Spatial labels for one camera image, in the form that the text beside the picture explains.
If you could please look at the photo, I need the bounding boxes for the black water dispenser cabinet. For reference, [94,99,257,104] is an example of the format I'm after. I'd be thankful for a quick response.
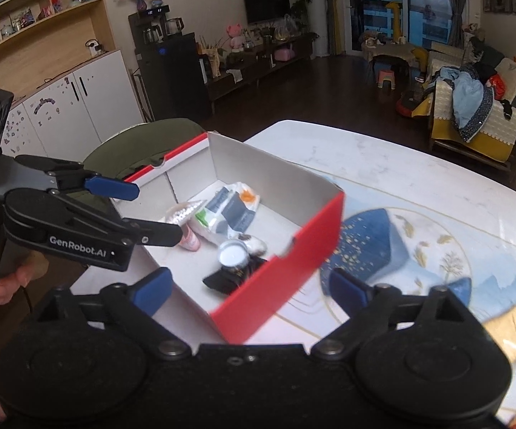
[128,4,209,121]

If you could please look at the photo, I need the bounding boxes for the dark television cabinet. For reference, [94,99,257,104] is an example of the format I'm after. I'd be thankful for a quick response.
[198,33,319,103]

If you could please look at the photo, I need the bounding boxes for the pink plush toy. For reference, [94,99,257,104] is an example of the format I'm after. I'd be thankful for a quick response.
[226,23,246,51]

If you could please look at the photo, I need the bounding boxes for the red cardboard box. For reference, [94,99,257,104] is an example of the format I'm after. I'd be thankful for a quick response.
[68,130,346,346]

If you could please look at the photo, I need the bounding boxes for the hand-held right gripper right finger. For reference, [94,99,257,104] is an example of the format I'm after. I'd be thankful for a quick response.
[311,268,476,360]

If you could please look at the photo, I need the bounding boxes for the bagged yellow bread slice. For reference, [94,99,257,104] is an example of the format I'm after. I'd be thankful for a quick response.
[482,305,516,364]

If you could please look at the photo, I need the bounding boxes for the white cabinet with stickers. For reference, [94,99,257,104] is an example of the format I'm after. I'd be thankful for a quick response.
[1,49,145,157]

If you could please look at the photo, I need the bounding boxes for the black television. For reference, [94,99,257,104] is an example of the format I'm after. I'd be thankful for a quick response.
[240,0,291,25]

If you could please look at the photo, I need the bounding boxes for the small pink packet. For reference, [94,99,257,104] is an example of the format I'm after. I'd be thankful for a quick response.
[178,225,201,251]

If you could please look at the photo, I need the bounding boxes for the person's left hand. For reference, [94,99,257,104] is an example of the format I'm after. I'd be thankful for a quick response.
[0,227,33,305]

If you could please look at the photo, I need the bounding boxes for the blue clothes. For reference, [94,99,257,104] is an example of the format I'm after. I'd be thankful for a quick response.
[439,66,496,141]

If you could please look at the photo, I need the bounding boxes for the cotton swab bag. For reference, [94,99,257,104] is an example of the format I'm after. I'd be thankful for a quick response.
[163,200,208,226]

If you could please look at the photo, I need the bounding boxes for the wooden wall shelf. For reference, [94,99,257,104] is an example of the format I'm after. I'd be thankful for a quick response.
[0,0,120,99]

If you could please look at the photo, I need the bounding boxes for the clear plastic bag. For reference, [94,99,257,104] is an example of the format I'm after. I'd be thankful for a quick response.
[273,13,299,41]

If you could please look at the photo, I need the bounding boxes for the yellow giraffe toy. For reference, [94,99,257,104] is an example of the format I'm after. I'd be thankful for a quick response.
[384,1,404,41]

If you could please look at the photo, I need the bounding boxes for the white tower air conditioner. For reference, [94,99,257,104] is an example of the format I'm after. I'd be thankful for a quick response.
[305,0,330,56]

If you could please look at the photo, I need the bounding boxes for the grey curtain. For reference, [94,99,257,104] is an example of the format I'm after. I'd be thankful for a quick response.
[446,0,471,48]

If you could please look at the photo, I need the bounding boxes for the printed blue table mat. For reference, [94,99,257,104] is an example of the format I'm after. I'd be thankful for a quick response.
[276,208,516,416]

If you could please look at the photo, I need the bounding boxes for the brown teddy bear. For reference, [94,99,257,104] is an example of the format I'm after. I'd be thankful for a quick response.
[464,22,487,45]

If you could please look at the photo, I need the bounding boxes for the olive green chair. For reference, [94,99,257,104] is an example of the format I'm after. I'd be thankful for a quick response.
[81,117,207,215]

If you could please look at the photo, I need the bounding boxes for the red plastic bag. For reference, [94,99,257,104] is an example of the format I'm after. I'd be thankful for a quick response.
[486,74,507,99]

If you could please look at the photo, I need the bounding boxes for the black snack packet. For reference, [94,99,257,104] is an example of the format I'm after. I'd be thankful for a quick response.
[202,256,270,296]

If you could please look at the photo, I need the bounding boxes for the small covered table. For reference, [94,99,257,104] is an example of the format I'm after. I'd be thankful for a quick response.
[361,38,420,83]

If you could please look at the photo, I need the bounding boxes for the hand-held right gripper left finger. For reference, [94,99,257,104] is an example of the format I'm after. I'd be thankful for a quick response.
[30,267,193,360]

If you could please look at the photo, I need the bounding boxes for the pink stool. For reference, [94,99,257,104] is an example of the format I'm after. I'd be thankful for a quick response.
[376,69,397,92]

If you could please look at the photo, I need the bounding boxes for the white green-labelled packet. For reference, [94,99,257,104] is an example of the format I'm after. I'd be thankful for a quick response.
[194,182,260,246]

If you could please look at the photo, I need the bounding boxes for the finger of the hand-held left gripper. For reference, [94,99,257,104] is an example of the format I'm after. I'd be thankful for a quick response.
[48,188,184,247]
[14,154,141,202]

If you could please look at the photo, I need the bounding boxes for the sofa with yellow cover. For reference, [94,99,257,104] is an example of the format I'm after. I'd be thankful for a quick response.
[412,45,516,173]

